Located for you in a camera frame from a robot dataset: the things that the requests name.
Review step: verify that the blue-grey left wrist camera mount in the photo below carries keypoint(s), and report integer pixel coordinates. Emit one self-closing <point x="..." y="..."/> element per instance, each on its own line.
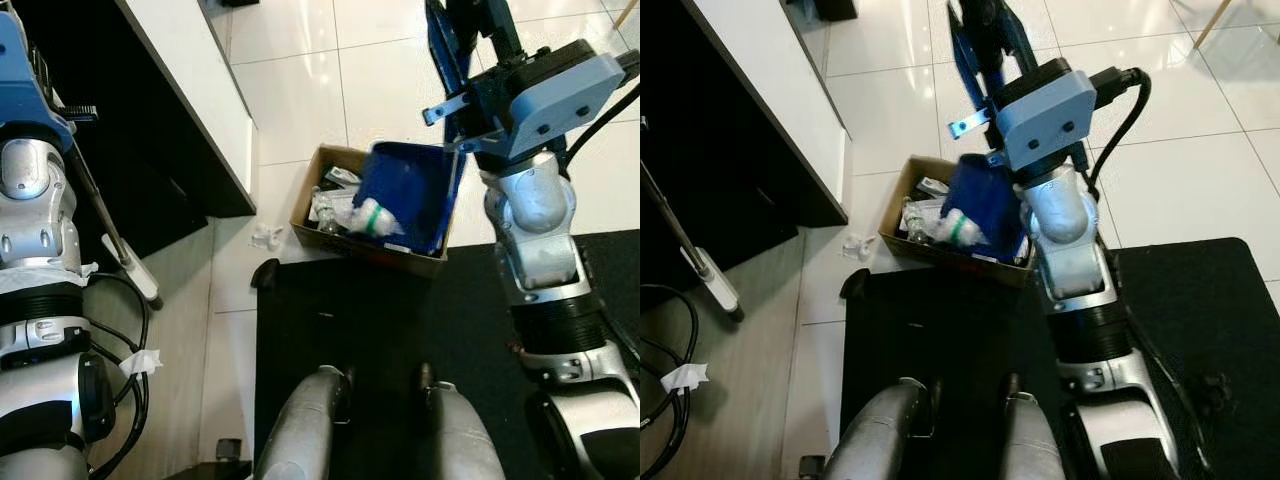
<point x="28" y="90"/>

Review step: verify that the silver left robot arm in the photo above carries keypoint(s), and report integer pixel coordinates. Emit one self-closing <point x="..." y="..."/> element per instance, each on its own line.
<point x="30" y="230"/>

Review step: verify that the silver robot leg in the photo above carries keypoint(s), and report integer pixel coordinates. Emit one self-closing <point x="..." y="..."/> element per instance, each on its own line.
<point x="880" y="435"/>
<point x="305" y="430"/>
<point x="1032" y="440"/>
<point x="460" y="435"/>

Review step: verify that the white tape tag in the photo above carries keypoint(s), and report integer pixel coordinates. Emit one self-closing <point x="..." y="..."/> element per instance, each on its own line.
<point x="686" y="377"/>
<point x="142" y="362"/>

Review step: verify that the black furniture base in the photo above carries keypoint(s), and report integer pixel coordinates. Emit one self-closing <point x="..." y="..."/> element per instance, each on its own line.
<point x="822" y="8"/>
<point x="240" y="3"/>

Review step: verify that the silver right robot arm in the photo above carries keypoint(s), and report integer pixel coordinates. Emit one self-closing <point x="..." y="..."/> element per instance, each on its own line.
<point x="1066" y="216"/>
<point x="530" y="212"/>

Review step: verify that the black cabinet with white top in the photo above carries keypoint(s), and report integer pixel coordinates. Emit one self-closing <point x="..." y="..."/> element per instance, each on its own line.
<point x="150" y="120"/>
<point x="730" y="110"/>

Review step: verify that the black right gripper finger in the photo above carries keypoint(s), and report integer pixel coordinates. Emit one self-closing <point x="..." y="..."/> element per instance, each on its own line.
<point x="502" y="32"/>
<point x="458" y="20"/>
<point x="966" y="12"/>
<point x="1004" y="38"/>

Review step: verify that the black floor mat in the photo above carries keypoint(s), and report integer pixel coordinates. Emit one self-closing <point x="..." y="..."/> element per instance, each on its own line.
<point x="380" y="320"/>
<point x="960" y="330"/>

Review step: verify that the silver left robot leg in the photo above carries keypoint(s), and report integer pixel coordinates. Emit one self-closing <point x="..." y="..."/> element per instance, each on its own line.
<point x="305" y="430"/>
<point x="880" y="435"/>

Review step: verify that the clear plastic scrap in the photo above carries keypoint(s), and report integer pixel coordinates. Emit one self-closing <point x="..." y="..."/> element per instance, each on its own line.
<point x="267" y="238"/>
<point x="858" y="248"/>

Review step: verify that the brown cardboard box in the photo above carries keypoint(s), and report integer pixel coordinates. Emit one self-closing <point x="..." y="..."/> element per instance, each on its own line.
<point x="960" y="262"/>
<point x="395" y="258"/>

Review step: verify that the white bottle with green band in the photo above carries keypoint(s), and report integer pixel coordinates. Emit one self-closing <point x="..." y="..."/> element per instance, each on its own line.
<point x="958" y="230"/>
<point x="376" y="220"/>

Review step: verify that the clear plastic bottle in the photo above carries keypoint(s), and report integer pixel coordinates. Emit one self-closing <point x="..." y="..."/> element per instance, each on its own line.
<point x="912" y="222"/>
<point x="325" y="212"/>

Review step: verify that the silver right robot leg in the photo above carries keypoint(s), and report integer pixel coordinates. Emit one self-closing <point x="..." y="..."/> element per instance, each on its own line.
<point x="1032" y="440"/>
<point x="460" y="435"/>

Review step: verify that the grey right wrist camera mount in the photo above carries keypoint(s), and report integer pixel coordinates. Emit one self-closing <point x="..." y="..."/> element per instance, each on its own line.
<point x="1050" y="118"/>
<point x="566" y="98"/>

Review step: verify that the wooden chair leg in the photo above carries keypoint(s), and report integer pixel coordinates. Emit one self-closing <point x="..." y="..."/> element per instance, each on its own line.
<point x="1213" y="22"/>
<point x="625" y="13"/>

